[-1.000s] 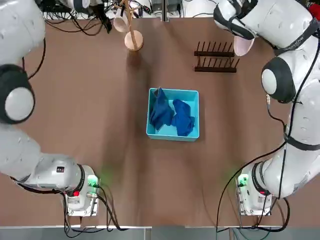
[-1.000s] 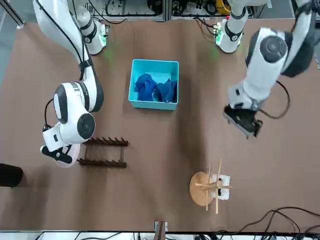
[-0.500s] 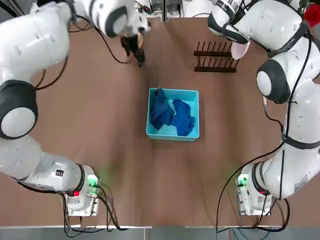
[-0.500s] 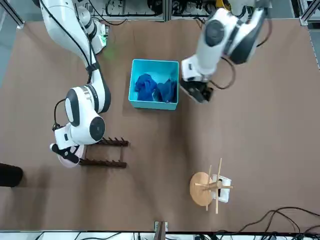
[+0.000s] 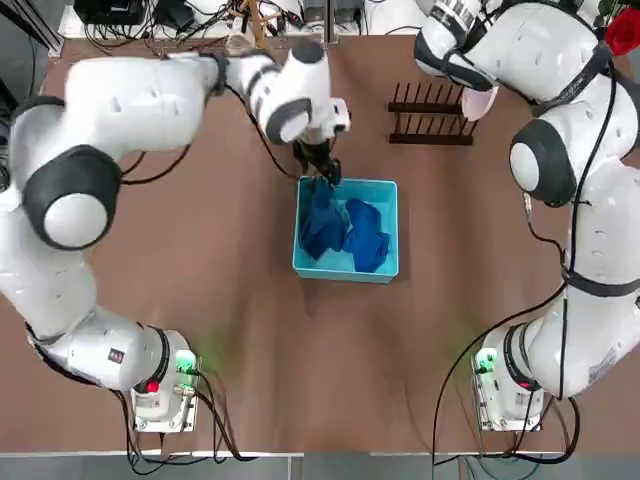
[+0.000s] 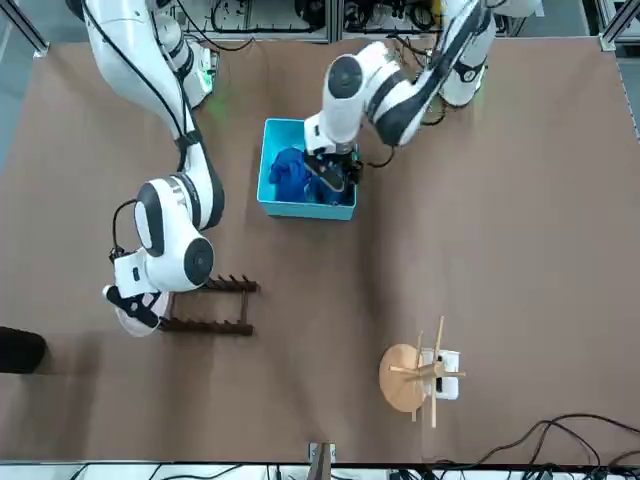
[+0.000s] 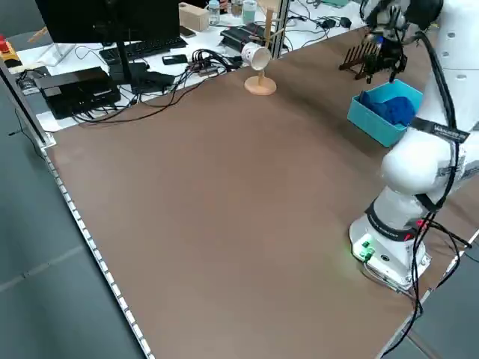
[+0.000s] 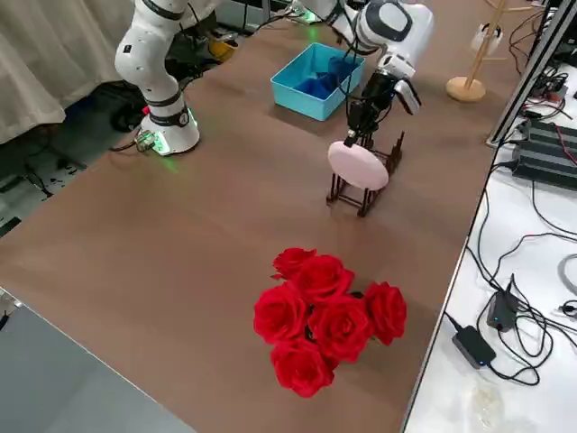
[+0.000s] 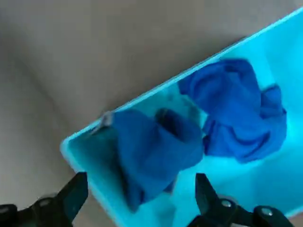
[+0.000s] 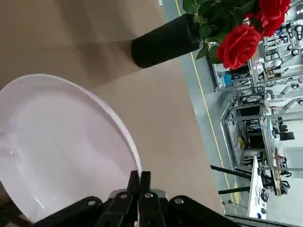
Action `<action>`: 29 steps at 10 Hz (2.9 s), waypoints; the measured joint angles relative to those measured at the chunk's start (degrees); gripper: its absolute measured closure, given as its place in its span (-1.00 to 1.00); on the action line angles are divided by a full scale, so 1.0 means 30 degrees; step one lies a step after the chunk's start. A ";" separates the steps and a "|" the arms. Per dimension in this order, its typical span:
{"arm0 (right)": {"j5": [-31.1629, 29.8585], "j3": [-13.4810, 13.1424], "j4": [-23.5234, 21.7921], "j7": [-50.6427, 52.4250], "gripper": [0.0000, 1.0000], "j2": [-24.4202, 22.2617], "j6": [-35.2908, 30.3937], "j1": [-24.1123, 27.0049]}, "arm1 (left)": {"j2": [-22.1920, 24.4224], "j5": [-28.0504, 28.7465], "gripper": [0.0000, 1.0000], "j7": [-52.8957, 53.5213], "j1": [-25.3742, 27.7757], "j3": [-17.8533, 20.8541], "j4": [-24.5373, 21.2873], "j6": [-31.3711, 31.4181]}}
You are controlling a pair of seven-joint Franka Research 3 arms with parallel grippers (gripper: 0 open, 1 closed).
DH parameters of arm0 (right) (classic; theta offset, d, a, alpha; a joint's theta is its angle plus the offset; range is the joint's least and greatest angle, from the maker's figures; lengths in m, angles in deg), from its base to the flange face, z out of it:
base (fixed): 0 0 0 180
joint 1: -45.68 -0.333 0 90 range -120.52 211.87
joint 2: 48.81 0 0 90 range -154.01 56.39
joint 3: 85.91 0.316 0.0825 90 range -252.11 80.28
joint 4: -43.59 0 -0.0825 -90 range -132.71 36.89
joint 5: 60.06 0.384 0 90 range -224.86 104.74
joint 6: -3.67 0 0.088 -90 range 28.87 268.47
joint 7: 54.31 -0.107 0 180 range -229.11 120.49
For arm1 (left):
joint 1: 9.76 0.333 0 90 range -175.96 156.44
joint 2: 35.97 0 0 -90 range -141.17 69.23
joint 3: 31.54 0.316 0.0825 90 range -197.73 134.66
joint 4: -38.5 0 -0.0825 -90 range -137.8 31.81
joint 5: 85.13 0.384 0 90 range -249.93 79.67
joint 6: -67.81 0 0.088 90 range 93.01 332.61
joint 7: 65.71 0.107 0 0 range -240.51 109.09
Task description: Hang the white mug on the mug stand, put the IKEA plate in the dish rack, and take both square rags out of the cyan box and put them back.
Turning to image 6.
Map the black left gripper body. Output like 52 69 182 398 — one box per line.
315 147 354 176

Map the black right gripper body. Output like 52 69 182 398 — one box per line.
117 294 154 321

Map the pale pink plate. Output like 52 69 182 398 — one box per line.
113 291 172 340

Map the blue square rag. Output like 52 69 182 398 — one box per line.
307 169 356 207
268 146 314 203

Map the white mug with black handle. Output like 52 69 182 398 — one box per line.
418 348 462 401

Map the cyan plastic box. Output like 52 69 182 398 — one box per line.
255 117 360 222

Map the dark wooden dish rack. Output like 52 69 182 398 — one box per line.
158 272 259 337

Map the wooden mug stand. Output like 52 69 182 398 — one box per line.
378 314 466 429

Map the rear aluminium frame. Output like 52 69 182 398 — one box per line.
182 0 451 45

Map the camera mount post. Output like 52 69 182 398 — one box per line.
308 440 337 480

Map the aluminium corner post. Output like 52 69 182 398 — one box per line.
598 0 640 51
0 0 51 54

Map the black looping cable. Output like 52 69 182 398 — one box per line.
432 413 640 469

